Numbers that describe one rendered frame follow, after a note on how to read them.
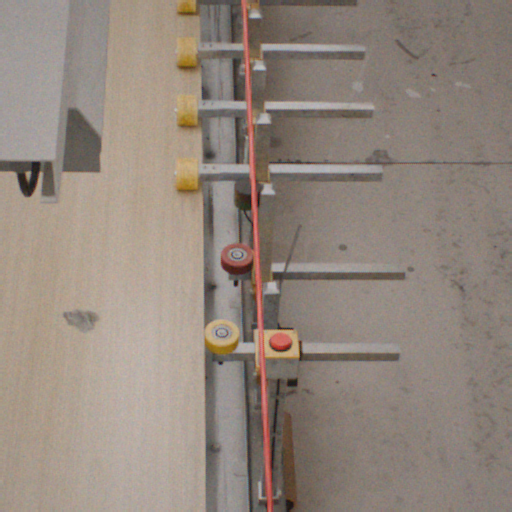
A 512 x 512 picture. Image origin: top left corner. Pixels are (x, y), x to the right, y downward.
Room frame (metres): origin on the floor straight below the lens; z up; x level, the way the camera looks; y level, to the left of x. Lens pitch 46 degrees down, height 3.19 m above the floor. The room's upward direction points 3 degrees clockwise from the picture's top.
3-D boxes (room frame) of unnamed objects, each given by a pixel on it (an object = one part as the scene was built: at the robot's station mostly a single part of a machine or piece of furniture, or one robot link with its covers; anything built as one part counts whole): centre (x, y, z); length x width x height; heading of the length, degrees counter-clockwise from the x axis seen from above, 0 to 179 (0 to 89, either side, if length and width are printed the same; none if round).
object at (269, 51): (2.99, -0.01, 0.95); 0.50 x 0.04 x 0.04; 95
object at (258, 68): (2.70, 0.03, 0.89); 0.04 x 0.04 x 0.48; 5
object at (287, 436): (2.26, -0.10, 0.04); 0.30 x 0.08 x 0.08; 5
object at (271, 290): (1.95, -0.03, 0.87); 0.04 x 0.04 x 0.48; 5
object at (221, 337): (1.98, 0.07, 0.85); 0.08 x 0.08 x 0.11
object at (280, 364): (1.69, -0.06, 1.18); 0.07 x 0.07 x 0.08; 5
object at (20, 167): (0.91, 0.22, 2.37); 0.11 x 0.02 x 0.08; 3
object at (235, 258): (2.23, 0.05, 0.85); 0.08 x 0.08 x 0.11
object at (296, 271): (2.25, -0.15, 0.84); 0.43 x 0.03 x 0.04; 95
